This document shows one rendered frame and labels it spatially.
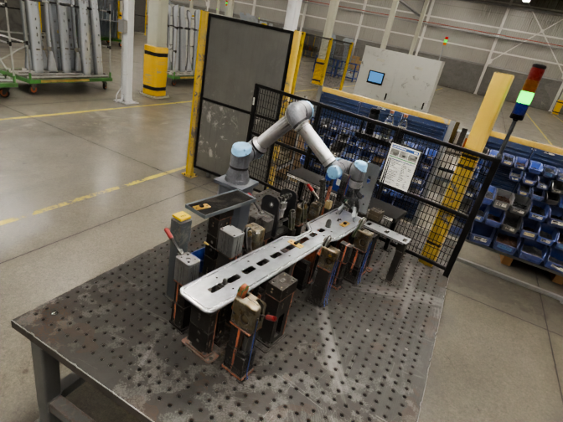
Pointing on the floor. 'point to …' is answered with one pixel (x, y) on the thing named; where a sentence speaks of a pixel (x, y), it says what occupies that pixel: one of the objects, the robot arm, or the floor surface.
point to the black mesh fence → (384, 168)
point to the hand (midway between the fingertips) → (347, 216)
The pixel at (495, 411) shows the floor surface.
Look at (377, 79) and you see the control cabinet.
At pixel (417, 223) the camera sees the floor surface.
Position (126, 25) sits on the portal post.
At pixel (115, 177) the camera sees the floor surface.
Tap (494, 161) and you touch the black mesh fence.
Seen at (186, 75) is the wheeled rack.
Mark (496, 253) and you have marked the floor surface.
